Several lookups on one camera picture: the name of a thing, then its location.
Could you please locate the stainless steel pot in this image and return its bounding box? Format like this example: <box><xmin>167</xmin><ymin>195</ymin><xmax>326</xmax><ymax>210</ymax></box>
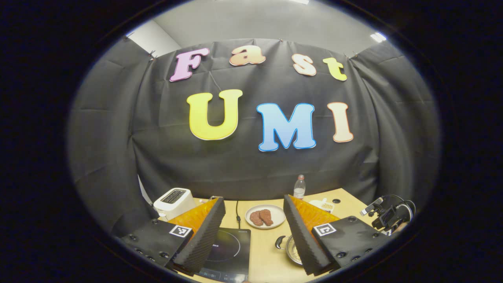
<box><xmin>275</xmin><ymin>235</ymin><xmax>303</xmax><ymax>266</ymax></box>

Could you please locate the clear plastic water bottle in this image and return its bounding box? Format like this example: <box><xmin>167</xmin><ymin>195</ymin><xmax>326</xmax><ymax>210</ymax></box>
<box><xmin>293</xmin><ymin>175</ymin><xmax>306</xmax><ymax>200</ymax></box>

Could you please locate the white round plate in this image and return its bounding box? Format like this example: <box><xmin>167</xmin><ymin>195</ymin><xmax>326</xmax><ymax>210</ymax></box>
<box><xmin>245</xmin><ymin>204</ymin><xmax>286</xmax><ymax>230</ymax></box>

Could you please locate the black induction cooktop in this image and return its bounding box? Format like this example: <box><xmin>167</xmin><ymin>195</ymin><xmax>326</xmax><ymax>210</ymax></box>
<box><xmin>196</xmin><ymin>227</ymin><xmax>251</xmax><ymax>283</ymax></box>

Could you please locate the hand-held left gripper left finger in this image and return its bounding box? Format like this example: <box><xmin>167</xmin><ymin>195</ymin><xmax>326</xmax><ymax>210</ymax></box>
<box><xmin>118</xmin><ymin>197</ymin><xmax>226</xmax><ymax>276</ymax></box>

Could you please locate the black backdrop cloth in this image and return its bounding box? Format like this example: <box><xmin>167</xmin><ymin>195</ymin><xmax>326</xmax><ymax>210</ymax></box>
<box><xmin>67</xmin><ymin>37</ymin><xmax>441</xmax><ymax>236</ymax></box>

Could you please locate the white toaster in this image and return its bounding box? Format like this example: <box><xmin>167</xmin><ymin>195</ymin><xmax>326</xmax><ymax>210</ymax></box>
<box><xmin>152</xmin><ymin>187</ymin><xmax>197</xmax><ymax>221</ymax></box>

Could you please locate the small white dish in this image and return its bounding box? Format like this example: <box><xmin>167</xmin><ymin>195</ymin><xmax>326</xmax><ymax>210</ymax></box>
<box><xmin>308</xmin><ymin>198</ymin><xmax>335</xmax><ymax>213</ymax></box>

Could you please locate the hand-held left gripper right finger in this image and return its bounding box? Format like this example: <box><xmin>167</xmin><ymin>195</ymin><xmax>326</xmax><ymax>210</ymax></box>
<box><xmin>283</xmin><ymin>194</ymin><xmax>389</xmax><ymax>276</ymax></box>

